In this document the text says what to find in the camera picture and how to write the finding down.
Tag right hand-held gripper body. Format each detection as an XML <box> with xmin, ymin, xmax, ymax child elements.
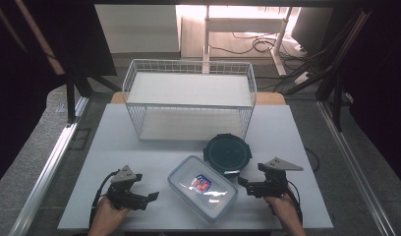
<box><xmin>248</xmin><ymin>156</ymin><xmax>305</xmax><ymax>199</ymax></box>

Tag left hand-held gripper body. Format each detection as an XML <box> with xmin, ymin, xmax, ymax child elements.
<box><xmin>105</xmin><ymin>165</ymin><xmax>147</xmax><ymax>211</ymax></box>

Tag dark round lid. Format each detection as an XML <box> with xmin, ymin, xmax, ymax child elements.
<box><xmin>202</xmin><ymin>133</ymin><xmax>254</xmax><ymax>178</ymax></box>

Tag clear rectangular lidded container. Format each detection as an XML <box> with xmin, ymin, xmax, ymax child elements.
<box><xmin>167</xmin><ymin>154</ymin><xmax>239</xmax><ymax>222</ymax></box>

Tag white wire basket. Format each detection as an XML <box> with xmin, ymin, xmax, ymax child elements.
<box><xmin>122</xmin><ymin>58</ymin><xmax>258</xmax><ymax>142</ymax></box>

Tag person's right hand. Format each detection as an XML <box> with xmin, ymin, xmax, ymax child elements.
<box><xmin>263</xmin><ymin>192</ymin><xmax>301</xmax><ymax>224</ymax></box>

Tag person's left hand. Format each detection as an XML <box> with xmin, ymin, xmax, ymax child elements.
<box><xmin>89</xmin><ymin>196</ymin><xmax>132</xmax><ymax>232</ymax></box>

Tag wooden desk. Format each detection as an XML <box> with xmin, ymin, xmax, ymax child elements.
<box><xmin>109</xmin><ymin>90</ymin><xmax>287</xmax><ymax>106</ymax></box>

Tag black metal stand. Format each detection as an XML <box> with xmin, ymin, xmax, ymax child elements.
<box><xmin>315</xmin><ymin>63</ymin><xmax>345</xmax><ymax>133</ymax></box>
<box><xmin>64</xmin><ymin>63</ymin><xmax>123</xmax><ymax>126</ymax></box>

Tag white power strip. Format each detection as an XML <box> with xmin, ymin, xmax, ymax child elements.
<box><xmin>292</xmin><ymin>70</ymin><xmax>311</xmax><ymax>86</ymax></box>

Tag dark curtain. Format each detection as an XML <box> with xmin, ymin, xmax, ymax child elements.
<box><xmin>0</xmin><ymin>0</ymin><xmax>118</xmax><ymax>191</ymax></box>
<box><xmin>320</xmin><ymin>0</ymin><xmax>401</xmax><ymax>191</ymax></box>

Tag white cabinet panel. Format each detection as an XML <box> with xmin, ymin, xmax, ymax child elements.
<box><xmin>94</xmin><ymin>4</ymin><xmax>181</xmax><ymax>54</ymax></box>

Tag dark monitor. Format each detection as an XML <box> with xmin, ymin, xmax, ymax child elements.
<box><xmin>290</xmin><ymin>6</ymin><xmax>335</xmax><ymax>55</ymax></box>

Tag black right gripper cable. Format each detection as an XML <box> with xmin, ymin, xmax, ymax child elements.
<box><xmin>286</xmin><ymin>180</ymin><xmax>305</xmax><ymax>226</ymax></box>

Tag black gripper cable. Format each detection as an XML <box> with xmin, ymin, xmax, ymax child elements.
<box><xmin>88</xmin><ymin>169</ymin><xmax>120</xmax><ymax>228</ymax></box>
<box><xmin>286</xmin><ymin>180</ymin><xmax>305</xmax><ymax>226</ymax></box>

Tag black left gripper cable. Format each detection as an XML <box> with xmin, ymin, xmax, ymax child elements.
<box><xmin>88</xmin><ymin>169</ymin><xmax>120</xmax><ymax>228</ymax></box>

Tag thin black cable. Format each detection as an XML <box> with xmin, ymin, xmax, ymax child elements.
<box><xmin>303</xmin><ymin>147</ymin><xmax>321</xmax><ymax>174</ymax></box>

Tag aluminium rail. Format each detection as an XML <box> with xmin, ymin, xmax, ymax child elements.
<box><xmin>7</xmin><ymin>96</ymin><xmax>90</xmax><ymax>236</ymax></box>
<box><xmin>316</xmin><ymin>99</ymin><xmax>398</xmax><ymax>236</ymax></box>

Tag bundle of black cables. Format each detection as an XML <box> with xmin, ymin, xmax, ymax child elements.
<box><xmin>271</xmin><ymin>45</ymin><xmax>337</xmax><ymax>96</ymax></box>

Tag black floor cable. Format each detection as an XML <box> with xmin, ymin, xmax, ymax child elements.
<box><xmin>208</xmin><ymin>31</ymin><xmax>279</xmax><ymax>56</ymax></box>

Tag white metal table frame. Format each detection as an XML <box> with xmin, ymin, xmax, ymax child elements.
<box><xmin>202</xmin><ymin>4</ymin><xmax>296</xmax><ymax>77</ymax></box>

